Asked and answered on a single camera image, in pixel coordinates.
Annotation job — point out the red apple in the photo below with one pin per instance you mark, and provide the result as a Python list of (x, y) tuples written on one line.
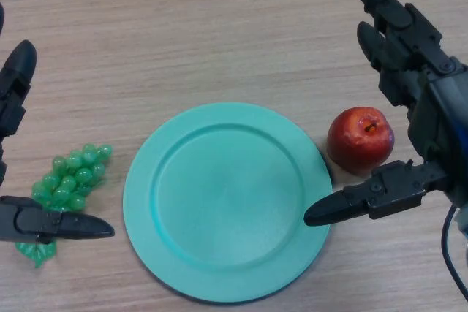
[(354, 144)]

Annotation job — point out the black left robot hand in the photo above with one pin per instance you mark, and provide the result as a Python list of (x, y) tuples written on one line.
[(22, 220)]

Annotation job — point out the green grape bunch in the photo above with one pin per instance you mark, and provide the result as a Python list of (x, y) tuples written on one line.
[(73, 173)]

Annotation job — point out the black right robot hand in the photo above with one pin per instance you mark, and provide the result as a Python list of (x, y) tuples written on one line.
[(431, 89)]

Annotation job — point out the teal round plate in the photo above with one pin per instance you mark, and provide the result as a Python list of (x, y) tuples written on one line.
[(226, 209)]

